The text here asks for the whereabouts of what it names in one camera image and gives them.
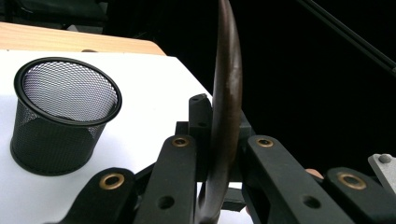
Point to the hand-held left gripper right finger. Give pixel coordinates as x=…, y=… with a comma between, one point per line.
x=245, y=132

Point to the dark brown wooden comb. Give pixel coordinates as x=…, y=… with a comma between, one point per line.
x=227, y=102

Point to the black mesh pen holder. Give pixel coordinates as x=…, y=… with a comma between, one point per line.
x=49, y=146

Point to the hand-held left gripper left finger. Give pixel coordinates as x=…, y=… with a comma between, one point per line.
x=200, y=124

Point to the black metal pole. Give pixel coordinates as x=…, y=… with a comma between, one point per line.
x=348, y=34

